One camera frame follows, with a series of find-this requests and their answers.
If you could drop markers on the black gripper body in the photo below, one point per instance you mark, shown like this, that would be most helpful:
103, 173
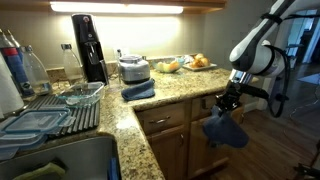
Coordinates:
230, 98

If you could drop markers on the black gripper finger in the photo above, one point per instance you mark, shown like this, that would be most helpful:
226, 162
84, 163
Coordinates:
229, 112
215, 110

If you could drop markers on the dark blue towel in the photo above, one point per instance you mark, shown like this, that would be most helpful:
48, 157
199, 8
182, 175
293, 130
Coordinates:
224, 130

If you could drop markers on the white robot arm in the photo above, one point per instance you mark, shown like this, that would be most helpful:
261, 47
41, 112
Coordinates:
251, 57

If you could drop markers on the folded blue towel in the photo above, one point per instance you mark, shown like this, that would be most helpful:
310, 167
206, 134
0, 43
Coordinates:
140, 91

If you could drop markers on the white plate with bread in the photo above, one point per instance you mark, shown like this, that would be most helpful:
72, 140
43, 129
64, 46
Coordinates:
197, 62

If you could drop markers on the wooden lower cabinets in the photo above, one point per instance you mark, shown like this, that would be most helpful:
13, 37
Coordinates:
174, 132

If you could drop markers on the glass fruit bowl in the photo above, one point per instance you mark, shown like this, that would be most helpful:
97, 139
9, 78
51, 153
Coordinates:
168, 65

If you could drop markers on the silver small appliance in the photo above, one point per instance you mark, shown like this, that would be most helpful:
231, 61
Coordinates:
134, 69

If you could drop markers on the under cabinet light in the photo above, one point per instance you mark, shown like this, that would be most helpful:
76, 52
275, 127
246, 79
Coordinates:
86, 7

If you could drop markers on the black soda maker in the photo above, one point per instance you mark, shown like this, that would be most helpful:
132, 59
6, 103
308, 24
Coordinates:
89, 48

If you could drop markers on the stainless steel sink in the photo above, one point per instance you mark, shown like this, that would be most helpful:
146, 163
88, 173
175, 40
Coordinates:
94, 158

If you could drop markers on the black dish drying mat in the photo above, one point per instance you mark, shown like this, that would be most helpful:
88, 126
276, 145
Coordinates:
86, 118

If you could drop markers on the clear glass baking dish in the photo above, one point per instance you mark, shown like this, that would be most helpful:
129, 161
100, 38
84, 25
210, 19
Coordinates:
81, 95

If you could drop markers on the clear bottle silver cap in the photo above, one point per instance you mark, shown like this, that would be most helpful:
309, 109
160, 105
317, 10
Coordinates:
72, 66

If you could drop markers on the green sponge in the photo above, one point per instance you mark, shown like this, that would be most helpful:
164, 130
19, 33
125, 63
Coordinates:
49, 169

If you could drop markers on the clear plastic bottle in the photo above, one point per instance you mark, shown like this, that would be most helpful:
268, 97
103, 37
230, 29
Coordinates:
35, 72

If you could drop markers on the blue labelled bottle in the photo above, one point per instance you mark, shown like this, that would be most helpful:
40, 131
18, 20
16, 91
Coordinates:
14, 63

